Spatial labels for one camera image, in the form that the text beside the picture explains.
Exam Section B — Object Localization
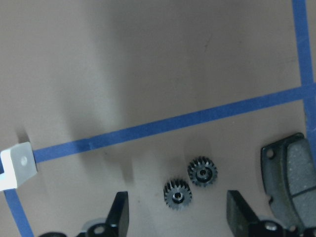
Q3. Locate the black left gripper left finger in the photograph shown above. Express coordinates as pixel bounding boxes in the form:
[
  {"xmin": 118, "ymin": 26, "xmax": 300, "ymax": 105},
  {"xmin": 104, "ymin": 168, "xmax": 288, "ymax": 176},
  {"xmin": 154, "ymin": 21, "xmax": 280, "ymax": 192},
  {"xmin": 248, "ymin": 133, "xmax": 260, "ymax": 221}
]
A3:
[{"xmin": 105, "ymin": 191, "xmax": 129, "ymax": 237}]

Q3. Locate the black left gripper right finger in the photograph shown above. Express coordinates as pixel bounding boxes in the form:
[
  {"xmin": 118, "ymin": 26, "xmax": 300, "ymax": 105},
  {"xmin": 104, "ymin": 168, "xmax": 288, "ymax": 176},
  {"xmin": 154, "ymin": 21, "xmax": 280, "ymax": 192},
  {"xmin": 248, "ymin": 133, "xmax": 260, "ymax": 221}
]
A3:
[{"xmin": 226, "ymin": 190, "xmax": 260, "ymax": 237}]

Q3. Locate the black bearing gear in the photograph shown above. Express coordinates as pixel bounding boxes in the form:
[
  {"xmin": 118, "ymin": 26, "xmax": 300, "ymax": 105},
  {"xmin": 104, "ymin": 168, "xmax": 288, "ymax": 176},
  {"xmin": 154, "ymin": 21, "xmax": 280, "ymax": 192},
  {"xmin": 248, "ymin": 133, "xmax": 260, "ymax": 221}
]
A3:
[
  {"xmin": 163, "ymin": 179, "xmax": 193, "ymax": 211},
  {"xmin": 187, "ymin": 156, "xmax": 218, "ymax": 187}
]

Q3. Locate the dark grey brake pad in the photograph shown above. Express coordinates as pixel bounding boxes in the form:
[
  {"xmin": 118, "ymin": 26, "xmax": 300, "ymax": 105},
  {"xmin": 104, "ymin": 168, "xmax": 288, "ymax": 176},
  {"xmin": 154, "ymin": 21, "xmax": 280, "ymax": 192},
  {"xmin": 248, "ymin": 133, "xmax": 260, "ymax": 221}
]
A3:
[{"xmin": 261, "ymin": 133, "xmax": 316, "ymax": 235}]

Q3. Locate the white curved plastic part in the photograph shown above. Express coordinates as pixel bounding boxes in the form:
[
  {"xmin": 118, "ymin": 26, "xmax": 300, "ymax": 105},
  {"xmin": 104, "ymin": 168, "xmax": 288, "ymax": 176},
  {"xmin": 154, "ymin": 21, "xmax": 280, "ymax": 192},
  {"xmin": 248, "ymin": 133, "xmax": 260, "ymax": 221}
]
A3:
[{"xmin": 0, "ymin": 142, "xmax": 38, "ymax": 191}]

